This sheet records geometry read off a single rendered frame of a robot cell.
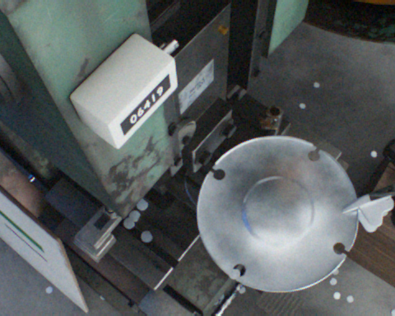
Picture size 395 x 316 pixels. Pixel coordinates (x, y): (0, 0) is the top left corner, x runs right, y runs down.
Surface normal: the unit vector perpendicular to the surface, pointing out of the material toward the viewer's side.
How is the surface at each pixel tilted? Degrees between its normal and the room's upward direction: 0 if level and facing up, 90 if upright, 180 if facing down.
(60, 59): 90
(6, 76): 84
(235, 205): 3
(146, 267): 0
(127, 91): 0
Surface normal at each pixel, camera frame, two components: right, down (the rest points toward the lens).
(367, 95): 0.04, -0.34
